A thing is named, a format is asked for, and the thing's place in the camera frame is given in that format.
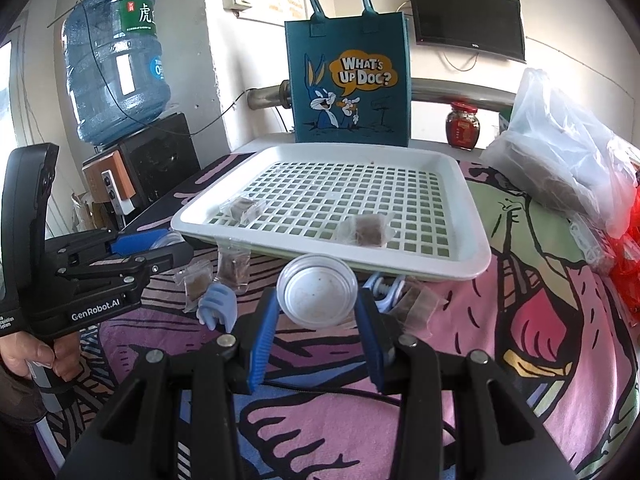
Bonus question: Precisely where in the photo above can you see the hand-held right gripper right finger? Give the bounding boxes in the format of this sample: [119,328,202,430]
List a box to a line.
[352,290,581,480]

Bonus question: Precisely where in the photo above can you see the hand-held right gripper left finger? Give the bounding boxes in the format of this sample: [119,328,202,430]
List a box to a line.
[57,290,278,480]

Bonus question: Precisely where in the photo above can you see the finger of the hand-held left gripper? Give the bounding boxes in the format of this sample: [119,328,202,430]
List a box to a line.
[45,229,172,264]
[56,243,194,287]

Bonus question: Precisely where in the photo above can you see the clear packet of brown cubes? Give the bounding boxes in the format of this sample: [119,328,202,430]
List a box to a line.
[336,212,396,247]
[174,262,213,313]
[387,282,441,328]
[216,246,252,292]
[221,196,266,222]

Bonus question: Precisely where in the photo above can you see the white slotted plastic tray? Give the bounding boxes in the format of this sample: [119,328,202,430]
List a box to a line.
[171,144,493,282]

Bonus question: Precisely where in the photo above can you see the person's left forearm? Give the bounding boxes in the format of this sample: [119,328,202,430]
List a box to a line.
[0,362,48,428]

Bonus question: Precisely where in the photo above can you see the person's left hand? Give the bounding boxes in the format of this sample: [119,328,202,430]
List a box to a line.
[0,331,82,382]

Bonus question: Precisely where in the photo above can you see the cardboard box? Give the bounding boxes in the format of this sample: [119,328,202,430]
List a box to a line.
[71,194,108,235]

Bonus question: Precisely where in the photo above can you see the black and wood water dispenser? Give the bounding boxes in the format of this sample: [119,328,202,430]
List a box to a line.
[82,112,202,230]

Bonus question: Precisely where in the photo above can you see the printed cartoon blanket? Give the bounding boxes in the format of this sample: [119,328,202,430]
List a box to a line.
[45,152,640,480]

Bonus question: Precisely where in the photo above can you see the blue water cooler bottle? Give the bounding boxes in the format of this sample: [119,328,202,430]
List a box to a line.
[62,0,172,147]

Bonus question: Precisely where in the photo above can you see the teal cartoon tote bag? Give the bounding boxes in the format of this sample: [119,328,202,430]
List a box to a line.
[285,0,412,148]

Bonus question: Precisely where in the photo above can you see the red-lidded sauce jar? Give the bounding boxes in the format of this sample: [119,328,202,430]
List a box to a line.
[445,101,480,151]

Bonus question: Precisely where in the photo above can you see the clear bag of white rings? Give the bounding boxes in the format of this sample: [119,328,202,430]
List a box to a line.
[570,215,612,272]

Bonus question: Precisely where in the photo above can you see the clear plastic bag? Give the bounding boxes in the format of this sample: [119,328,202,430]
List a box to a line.
[484,67,640,241]

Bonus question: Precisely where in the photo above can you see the red plastic bag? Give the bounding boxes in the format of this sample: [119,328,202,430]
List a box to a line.
[602,230,640,331]

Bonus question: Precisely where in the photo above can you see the grey metal pipe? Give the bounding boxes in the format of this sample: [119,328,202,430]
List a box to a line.
[248,78,518,111]

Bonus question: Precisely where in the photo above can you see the black cable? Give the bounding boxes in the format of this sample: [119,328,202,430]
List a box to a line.
[80,5,251,128]

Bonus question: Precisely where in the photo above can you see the black wall television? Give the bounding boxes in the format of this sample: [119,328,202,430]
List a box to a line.
[406,0,527,63]

